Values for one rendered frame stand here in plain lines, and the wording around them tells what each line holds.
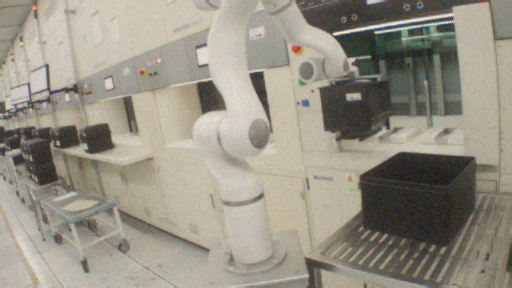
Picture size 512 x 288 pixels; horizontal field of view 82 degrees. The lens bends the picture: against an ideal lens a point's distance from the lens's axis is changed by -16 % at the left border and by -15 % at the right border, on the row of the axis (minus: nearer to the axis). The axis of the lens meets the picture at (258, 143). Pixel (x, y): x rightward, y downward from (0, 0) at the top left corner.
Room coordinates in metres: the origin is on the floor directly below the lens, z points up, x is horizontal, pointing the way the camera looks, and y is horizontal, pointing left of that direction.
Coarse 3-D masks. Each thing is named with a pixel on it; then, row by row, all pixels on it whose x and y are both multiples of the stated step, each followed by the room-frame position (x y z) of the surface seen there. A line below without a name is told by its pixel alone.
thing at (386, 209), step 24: (384, 168) 1.04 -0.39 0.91; (408, 168) 1.09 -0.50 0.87; (432, 168) 1.02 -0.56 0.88; (456, 168) 0.96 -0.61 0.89; (360, 192) 0.95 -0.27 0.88; (384, 192) 0.88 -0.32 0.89; (408, 192) 0.82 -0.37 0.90; (432, 192) 0.76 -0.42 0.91; (456, 192) 0.78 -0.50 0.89; (384, 216) 0.88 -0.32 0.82; (408, 216) 0.82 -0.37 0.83; (432, 216) 0.77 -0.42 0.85; (456, 216) 0.78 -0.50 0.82; (432, 240) 0.77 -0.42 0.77
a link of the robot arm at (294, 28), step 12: (276, 12) 1.05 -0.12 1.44; (288, 12) 1.05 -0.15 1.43; (300, 12) 1.09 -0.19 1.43; (276, 24) 1.09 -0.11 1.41; (288, 24) 1.07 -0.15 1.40; (300, 24) 1.08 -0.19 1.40; (288, 36) 1.10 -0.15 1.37; (300, 36) 1.09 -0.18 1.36; (312, 36) 1.09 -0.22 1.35; (324, 36) 1.09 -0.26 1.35; (312, 48) 1.08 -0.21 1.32; (324, 48) 1.07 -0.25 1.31; (336, 48) 1.08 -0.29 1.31; (336, 60) 1.08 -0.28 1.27; (336, 72) 1.10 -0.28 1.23
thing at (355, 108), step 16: (336, 80) 1.41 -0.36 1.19; (384, 80) 1.30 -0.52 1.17; (336, 96) 1.31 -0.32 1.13; (352, 96) 1.26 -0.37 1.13; (368, 96) 1.22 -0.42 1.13; (384, 96) 1.32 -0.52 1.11; (336, 112) 1.32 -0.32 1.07; (352, 112) 1.27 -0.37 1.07; (368, 112) 1.22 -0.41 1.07; (384, 112) 1.30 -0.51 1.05; (336, 128) 1.32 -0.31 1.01; (352, 128) 1.27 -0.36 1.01; (368, 128) 1.22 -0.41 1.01
